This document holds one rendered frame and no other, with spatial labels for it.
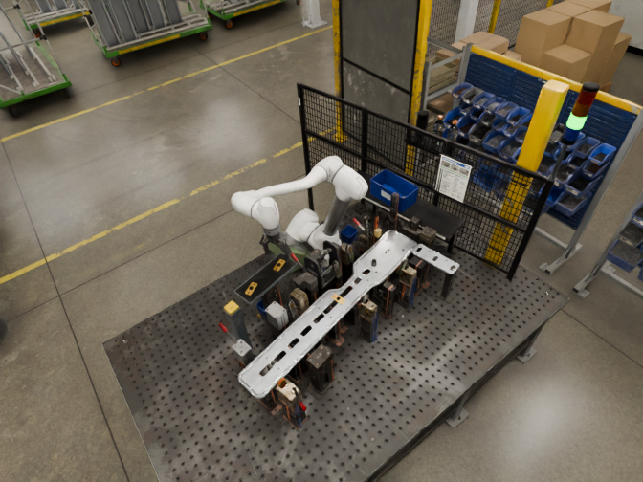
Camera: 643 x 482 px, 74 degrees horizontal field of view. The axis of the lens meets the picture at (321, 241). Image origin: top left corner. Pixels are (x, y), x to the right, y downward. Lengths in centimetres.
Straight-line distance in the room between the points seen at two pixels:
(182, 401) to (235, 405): 31
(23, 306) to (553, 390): 445
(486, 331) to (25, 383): 344
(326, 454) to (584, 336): 235
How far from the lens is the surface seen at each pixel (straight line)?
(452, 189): 289
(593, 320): 409
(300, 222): 294
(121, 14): 856
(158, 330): 302
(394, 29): 424
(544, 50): 620
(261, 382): 229
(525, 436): 341
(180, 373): 278
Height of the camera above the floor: 303
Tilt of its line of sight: 47 degrees down
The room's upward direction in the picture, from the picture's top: 5 degrees counter-clockwise
